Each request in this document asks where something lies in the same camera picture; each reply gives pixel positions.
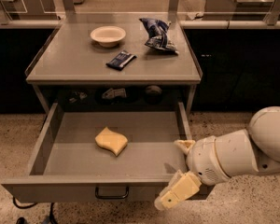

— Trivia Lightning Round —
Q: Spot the blue crumpled chip bag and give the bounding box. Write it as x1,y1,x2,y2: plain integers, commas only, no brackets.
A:
139,18,178,54

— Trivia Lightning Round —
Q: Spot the grey metal counter cabinet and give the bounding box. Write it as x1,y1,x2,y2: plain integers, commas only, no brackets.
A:
27,12,202,111

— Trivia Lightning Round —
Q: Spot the white bowl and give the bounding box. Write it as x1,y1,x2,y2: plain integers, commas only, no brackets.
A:
90,26,126,48

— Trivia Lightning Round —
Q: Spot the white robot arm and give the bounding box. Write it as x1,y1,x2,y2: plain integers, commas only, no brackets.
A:
154,106,280,211

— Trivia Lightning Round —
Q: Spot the grey open top drawer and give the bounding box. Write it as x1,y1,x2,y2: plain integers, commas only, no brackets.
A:
0,102,218,203

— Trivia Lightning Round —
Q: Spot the dark blue snack bar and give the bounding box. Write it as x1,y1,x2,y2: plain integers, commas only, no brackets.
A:
106,50,136,71

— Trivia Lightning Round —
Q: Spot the black drawer handle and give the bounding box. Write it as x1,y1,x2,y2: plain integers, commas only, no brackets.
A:
95,187,130,200

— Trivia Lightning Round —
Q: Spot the black floor cable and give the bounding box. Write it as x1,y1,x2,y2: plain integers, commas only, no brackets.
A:
11,196,60,224

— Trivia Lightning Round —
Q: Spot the round dark object on shelf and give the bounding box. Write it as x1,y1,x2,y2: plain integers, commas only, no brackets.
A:
145,85,162,103

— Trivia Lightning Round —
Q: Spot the background steel table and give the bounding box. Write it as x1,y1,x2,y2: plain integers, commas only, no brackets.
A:
203,0,274,21

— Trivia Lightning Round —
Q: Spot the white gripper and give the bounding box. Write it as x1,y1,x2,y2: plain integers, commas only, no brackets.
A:
154,136,230,211

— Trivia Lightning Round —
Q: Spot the yellow wavy sponge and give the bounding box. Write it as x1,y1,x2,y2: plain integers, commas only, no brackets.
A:
95,127,128,156

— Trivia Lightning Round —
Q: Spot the small object on shelf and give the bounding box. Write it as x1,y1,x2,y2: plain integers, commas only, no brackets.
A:
102,88,127,100

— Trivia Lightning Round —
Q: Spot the white horizontal rail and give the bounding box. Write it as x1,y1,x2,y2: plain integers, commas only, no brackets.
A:
0,19,280,30

